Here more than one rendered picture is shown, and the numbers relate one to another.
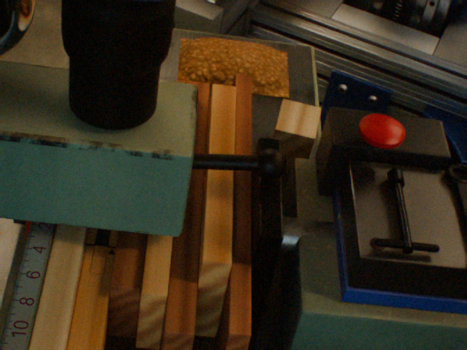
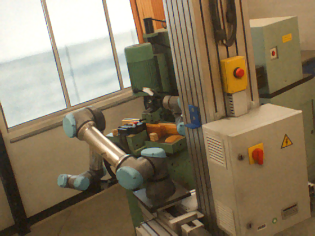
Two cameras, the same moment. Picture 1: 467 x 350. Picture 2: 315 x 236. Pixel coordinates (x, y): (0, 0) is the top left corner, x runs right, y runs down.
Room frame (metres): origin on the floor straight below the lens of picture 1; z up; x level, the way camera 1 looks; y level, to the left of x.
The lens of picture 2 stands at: (2.52, -1.58, 1.76)
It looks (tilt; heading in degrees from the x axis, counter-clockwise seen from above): 16 degrees down; 141
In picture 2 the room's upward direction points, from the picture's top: 11 degrees counter-clockwise
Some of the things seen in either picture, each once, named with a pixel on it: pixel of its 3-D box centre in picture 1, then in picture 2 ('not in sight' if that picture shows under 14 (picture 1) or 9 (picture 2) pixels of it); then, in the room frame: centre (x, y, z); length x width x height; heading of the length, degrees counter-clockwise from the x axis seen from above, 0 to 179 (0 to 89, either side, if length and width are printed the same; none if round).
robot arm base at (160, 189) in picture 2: not in sight; (158, 183); (0.97, -0.40, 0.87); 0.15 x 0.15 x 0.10
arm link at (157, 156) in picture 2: not in sight; (153, 162); (0.97, -0.41, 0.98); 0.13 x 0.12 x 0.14; 96
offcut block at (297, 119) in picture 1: (293, 137); (153, 136); (0.54, -0.04, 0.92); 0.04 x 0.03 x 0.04; 176
